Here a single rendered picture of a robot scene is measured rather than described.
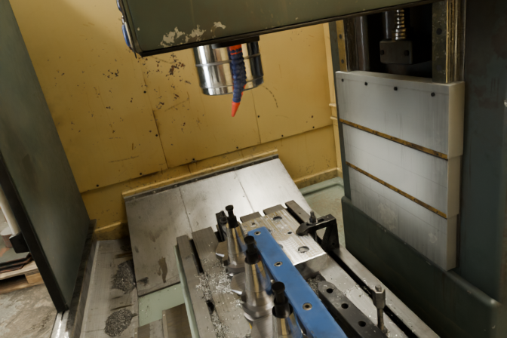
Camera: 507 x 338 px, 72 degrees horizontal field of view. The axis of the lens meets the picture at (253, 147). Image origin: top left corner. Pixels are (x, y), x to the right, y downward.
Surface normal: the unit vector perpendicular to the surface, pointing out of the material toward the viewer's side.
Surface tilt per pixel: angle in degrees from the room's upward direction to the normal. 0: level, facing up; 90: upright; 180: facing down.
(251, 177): 24
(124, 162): 90
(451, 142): 90
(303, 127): 90
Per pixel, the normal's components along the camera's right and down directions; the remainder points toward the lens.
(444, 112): -0.94, 0.25
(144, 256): -0.03, -0.74
